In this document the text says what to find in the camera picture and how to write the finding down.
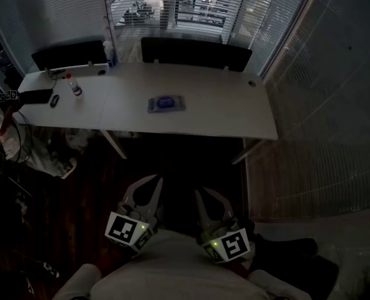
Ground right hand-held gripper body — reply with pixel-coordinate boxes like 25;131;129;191
196;216;256;264

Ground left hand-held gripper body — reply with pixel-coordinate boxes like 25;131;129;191
104;198;166;258

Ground blue wet wipes packet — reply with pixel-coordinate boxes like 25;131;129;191
147;94;186;114

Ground white desk leg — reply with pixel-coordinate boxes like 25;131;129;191
231;138;264;165
100;129;128;159

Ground person's grey shirt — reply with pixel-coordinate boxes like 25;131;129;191
52;228;313;300

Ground crumpled white plastic bag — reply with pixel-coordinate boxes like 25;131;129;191
3;126;78;179

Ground clear plastic bottle red cap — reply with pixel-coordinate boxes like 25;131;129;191
65;72;83;98

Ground black flat rectangular device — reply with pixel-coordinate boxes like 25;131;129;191
19;88;54;105

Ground white spray bottle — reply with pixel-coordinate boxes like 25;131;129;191
102;41;116;68

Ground short black desk divider panel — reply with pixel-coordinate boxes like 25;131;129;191
31;39;108;71

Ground long black desk divider panel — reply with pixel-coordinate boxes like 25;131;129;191
140;37;253;73

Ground horizontal window blinds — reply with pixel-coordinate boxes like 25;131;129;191
105;0;316;74

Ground black cable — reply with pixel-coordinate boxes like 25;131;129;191
44;67;66;90

